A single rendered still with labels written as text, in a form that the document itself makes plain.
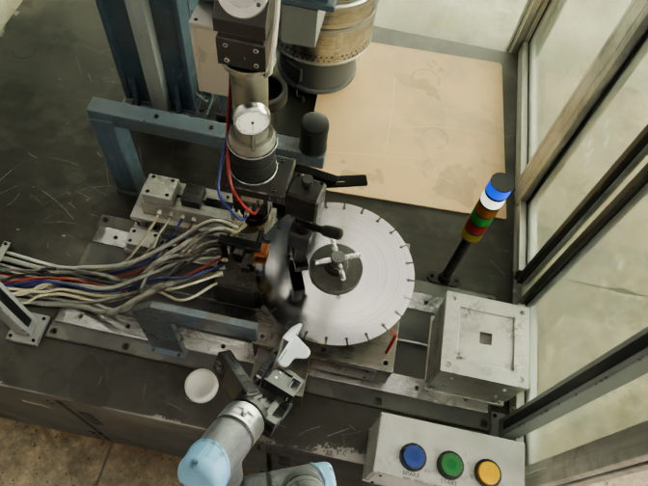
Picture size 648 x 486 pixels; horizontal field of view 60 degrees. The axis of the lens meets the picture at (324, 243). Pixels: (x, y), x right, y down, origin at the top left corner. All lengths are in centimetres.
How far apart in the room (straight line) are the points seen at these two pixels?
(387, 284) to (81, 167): 88
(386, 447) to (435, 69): 119
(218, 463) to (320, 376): 44
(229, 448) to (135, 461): 115
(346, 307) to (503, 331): 34
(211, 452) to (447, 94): 128
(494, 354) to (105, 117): 96
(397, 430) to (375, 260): 34
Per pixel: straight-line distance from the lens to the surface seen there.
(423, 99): 177
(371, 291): 115
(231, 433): 93
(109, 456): 207
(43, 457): 213
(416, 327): 135
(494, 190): 109
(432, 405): 130
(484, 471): 114
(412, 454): 111
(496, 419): 133
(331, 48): 156
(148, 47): 149
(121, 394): 131
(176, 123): 126
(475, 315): 124
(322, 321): 111
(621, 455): 93
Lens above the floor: 198
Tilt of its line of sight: 60 degrees down
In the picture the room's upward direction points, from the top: 9 degrees clockwise
